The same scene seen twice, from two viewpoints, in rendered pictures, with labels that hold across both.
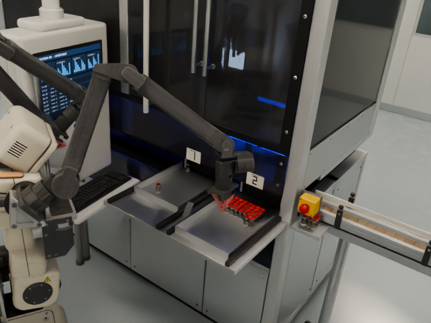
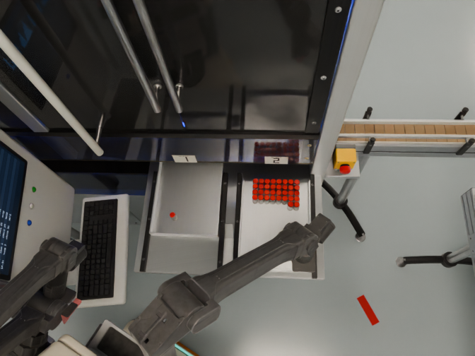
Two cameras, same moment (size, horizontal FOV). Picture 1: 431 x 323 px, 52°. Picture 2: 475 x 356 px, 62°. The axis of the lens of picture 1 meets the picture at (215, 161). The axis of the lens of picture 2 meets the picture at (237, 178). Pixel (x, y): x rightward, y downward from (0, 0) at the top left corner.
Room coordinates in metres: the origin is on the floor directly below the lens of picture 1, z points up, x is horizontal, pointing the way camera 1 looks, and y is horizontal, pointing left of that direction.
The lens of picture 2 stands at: (1.17, 0.19, 2.33)
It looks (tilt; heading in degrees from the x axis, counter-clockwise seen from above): 67 degrees down; 338
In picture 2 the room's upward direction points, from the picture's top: 10 degrees counter-clockwise
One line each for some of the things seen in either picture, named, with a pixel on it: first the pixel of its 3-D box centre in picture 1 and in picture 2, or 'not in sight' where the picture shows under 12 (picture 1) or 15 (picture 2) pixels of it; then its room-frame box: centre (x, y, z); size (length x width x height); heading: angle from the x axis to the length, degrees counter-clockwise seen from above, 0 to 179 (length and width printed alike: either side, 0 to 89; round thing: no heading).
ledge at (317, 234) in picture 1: (312, 225); (341, 161); (1.58, -0.44, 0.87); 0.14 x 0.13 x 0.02; 146
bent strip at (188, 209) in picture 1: (180, 215); (227, 244); (1.53, 0.13, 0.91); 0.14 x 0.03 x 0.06; 146
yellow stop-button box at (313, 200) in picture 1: (309, 204); (344, 157); (1.56, -0.40, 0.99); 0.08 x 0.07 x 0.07; 146
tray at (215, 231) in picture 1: (226, 223); (275, 222); (1.51, -0.07, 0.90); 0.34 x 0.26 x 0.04; 145
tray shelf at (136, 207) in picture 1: (199, 209); (230, 212); (1.64, 0.05, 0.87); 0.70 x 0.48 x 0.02; 56
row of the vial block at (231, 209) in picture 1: (238, 213); (276, 200); (1.58, -0.12, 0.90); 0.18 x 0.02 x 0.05; 55
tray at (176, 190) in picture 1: (179, 184); (188, 193); (1.79, 0.16, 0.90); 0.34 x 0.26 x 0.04; 146
